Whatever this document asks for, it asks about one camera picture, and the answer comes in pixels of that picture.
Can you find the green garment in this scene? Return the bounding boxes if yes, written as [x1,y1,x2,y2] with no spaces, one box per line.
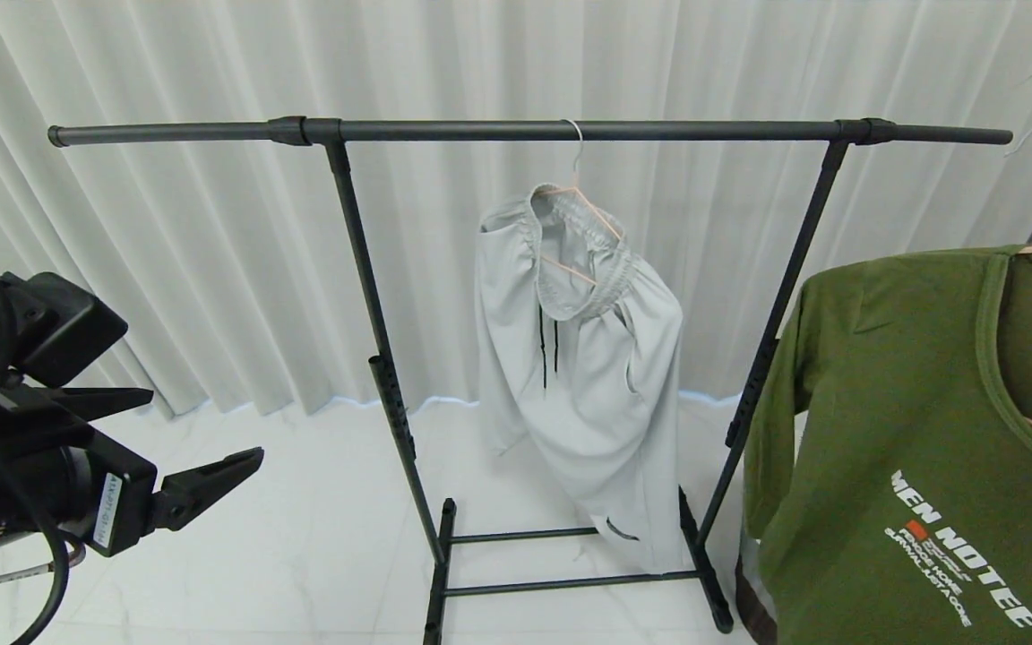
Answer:
[743,246,1032,645]

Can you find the black cable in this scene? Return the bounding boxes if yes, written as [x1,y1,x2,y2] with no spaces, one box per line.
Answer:
[0,242,71,645]

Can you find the white curtain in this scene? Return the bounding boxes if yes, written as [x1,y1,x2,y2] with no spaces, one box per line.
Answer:
[0,0,1032,420]

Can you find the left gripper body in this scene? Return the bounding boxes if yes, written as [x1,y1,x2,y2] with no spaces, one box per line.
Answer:
[0,390,159,565]

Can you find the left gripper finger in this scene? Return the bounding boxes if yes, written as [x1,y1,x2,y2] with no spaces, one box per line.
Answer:
[153,447,264,534]
[41,387,154,422]

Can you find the pale grey shorts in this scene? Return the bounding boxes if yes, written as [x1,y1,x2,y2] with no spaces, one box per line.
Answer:
[476,184,685,574]

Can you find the black clothes rack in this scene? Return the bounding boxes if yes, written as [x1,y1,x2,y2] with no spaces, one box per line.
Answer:
[47,116,1014,645]

